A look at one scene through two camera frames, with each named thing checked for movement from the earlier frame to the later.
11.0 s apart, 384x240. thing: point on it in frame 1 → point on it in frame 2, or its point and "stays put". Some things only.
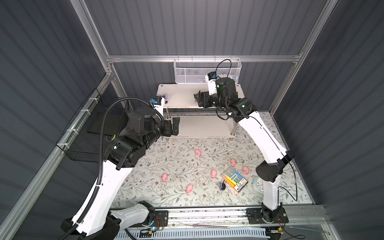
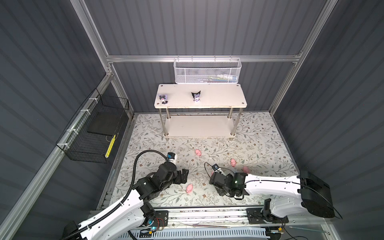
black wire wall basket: (86, 138) stays put
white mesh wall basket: (194, 70) stays put
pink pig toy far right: (246, 170) stays put
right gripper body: (207, 101) → (221, 191)
